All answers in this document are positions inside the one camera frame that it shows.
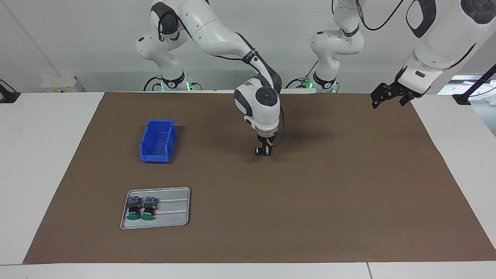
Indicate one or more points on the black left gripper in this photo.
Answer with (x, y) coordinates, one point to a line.
(409, 88)

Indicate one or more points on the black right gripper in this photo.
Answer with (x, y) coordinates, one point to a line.
(267, 138)

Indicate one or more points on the green push button grey block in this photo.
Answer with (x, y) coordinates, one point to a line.
(259, 151)

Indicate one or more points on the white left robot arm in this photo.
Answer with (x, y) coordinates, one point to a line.
(438, 38)

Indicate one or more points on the green push button white label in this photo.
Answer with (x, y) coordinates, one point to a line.
(148, 207)
(134, 207)

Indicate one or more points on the large brown table mat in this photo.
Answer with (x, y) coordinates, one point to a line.
(310, 193)

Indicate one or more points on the blue plastic storage bin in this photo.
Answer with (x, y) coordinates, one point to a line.
(157, 141)

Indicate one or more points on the silver metal tray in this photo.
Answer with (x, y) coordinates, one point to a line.
(174, 211)

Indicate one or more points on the white power strip box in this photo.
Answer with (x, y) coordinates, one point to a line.
(62, 84)

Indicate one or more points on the black clamp stand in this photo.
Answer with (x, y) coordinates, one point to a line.
(7, 96)

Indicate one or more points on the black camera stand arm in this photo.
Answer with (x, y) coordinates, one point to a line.
(463, 99)

